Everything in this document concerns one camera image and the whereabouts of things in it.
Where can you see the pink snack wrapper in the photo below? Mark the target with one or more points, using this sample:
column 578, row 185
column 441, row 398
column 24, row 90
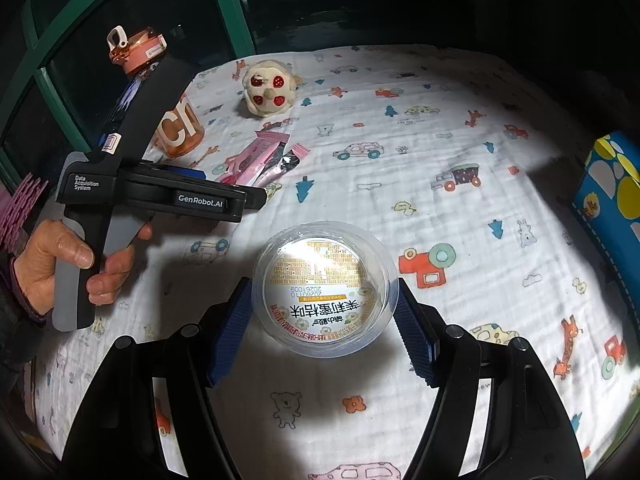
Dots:
column 263, row 161

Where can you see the dark left sleeve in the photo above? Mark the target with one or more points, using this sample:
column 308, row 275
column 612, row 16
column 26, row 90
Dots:
column 21, row 327

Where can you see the cream plush toy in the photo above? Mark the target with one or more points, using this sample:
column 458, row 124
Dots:
column 269, row 88

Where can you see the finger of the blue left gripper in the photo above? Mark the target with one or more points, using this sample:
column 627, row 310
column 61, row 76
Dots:
column 255, row 198
column 185, row 172

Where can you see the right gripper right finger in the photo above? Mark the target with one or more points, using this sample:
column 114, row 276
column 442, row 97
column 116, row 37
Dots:
column 416, row 334

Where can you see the right gripper orange-tipped left finger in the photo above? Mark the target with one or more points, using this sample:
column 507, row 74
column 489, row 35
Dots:
column 229, row 323

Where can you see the orange water bottle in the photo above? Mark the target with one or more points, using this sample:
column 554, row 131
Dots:
column 153, row 107

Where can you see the small clear pudding cup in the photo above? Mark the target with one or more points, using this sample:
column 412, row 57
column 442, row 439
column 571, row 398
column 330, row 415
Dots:
column 324, row 289

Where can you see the pink plastic basket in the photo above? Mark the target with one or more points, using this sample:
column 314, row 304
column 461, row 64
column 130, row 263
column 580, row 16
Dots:
column 18, row 208

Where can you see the blue patterned tissue box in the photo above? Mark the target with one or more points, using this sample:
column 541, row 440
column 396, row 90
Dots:
column 607, row 204

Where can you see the left hand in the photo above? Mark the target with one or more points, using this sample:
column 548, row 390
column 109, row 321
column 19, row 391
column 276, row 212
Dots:
column 52, row 241

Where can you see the printed white blanket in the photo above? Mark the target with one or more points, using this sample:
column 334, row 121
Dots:
column 504, row 258

